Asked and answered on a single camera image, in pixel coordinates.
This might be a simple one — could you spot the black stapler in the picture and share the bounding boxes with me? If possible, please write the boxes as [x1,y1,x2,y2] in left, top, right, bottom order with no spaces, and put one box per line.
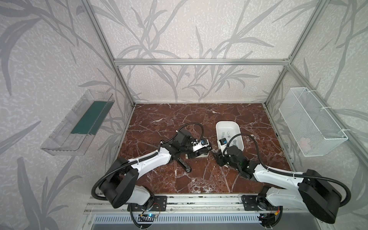
[176,157,192,173]

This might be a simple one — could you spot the beige grey stapler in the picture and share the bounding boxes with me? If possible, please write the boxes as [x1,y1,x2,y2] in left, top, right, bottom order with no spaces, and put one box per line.
[186,151,209,160]

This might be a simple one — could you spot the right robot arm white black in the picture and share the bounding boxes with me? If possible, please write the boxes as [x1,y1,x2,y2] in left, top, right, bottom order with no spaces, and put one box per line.
[214,146,342,224]

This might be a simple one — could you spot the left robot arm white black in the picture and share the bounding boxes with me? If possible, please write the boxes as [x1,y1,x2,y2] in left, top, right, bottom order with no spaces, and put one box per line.
[91,130,212,209]

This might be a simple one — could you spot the white plastic tray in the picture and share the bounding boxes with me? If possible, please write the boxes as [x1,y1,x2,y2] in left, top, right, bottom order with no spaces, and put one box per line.
[216,121,244,152]

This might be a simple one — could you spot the small circuit board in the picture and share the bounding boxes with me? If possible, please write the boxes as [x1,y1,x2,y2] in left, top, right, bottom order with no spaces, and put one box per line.
[138,213,160,223]

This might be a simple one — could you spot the pink object in basket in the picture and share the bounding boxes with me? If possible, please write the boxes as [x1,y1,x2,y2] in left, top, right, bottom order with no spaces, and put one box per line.
[298,138,311,152]

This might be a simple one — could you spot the green mat in shelf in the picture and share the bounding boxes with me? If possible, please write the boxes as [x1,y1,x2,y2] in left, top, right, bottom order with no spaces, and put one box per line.
[71,101,114,135]

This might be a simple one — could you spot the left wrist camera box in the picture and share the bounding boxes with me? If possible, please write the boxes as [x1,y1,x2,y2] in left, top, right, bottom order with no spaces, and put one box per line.
[192,138,209,152]

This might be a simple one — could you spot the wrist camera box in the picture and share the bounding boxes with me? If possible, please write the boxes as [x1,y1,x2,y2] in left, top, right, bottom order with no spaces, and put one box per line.
[192,138,209,152]
[218,138,228,146]

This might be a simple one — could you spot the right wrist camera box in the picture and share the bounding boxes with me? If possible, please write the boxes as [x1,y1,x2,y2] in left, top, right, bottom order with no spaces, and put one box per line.
[218,138,228,146]

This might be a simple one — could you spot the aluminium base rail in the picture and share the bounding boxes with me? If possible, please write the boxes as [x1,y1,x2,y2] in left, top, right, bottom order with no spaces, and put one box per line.
[83,193,328,215]

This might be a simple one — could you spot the right black corrugated cable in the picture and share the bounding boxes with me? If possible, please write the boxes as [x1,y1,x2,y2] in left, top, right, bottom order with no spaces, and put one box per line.
[222,133,352,208]

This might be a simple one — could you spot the black corrugated cable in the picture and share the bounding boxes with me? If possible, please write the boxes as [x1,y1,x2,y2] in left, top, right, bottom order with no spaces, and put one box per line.
[222,133,352,208]
[91,122,205,201]

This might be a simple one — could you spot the white wire mesh basket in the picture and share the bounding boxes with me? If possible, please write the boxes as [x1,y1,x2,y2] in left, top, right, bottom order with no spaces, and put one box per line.
[279,87,348,157]

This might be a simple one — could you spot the left black corrugated cable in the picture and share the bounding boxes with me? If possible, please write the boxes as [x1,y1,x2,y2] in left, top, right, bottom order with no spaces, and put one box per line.
[91,122,205,201]

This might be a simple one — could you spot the aluminium frame crossbar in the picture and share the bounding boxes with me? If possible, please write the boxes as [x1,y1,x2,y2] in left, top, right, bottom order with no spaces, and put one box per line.
[114,58,288,66]

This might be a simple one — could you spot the clear acrylic wall shelf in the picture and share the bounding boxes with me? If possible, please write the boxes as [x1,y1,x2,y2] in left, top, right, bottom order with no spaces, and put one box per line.
[41,90,115,156]

